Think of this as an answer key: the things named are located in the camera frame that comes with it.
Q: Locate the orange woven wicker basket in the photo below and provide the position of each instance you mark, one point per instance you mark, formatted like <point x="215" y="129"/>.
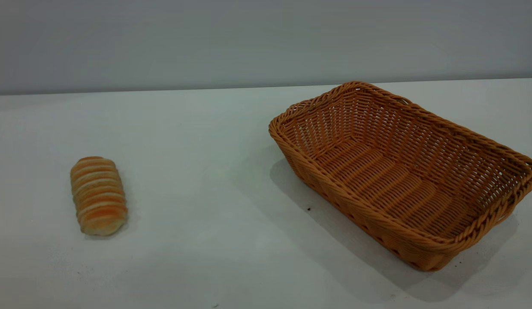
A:
<point x="377" y="171"/>

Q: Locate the striped spiral bread roll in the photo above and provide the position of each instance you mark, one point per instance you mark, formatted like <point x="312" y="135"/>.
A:
<point x="98" y="197"/>

